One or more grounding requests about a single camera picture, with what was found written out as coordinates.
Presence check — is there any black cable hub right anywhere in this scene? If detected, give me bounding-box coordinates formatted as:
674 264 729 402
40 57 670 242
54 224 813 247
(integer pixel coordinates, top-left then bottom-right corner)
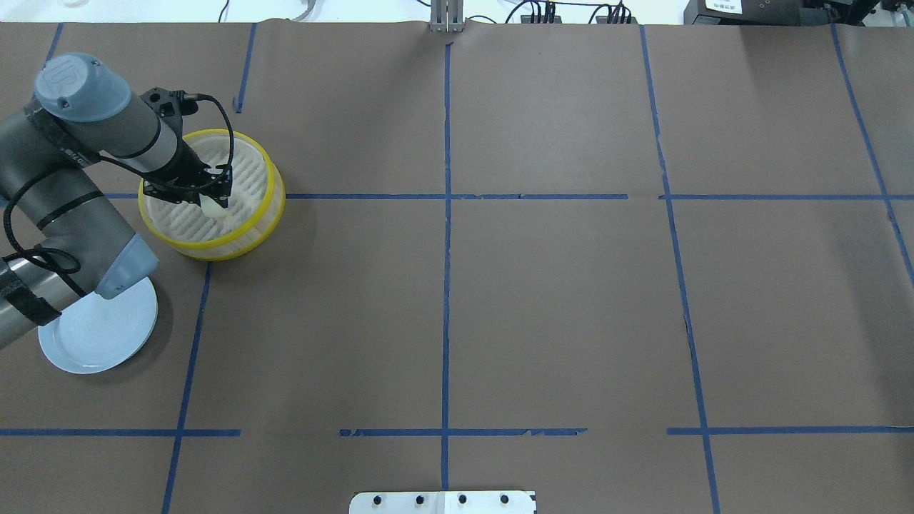
588 2 638 25

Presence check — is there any white steamed bun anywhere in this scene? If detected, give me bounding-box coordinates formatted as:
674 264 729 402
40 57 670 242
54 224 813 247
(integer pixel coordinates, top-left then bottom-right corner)
199 194 229 219

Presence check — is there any yellow plastic steamer basket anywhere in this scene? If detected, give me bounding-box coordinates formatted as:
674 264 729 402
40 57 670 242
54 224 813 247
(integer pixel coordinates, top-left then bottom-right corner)
138 131 286 261

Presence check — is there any black cable hub left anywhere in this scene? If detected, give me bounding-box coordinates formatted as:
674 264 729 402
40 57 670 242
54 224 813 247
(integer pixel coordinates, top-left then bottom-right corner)
506 1 562 25

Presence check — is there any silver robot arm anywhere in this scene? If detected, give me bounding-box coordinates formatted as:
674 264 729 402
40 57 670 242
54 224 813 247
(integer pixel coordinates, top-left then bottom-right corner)
1 52 233 347

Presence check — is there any white mount base plate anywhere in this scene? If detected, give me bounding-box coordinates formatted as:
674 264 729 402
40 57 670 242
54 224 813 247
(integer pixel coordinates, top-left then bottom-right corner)
348 489 538 513

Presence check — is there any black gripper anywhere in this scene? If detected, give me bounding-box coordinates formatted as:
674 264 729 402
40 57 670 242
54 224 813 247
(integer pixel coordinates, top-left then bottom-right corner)
141 139 233 213

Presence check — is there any black computer box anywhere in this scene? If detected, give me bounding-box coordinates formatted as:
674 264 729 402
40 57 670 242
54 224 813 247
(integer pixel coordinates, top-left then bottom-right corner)
683 1 880 26

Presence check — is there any grey aluminium frame post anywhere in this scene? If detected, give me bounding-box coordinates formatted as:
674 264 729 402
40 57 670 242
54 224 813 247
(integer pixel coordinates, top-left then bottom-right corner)
426 0 466 34

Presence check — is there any black cable hub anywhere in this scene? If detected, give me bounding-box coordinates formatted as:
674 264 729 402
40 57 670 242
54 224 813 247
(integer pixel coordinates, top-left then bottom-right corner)
588 2 638 25
506 1 562 25

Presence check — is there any light blue plate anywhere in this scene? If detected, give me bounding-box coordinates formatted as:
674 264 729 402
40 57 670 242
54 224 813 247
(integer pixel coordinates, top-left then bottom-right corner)
37 278 158 375

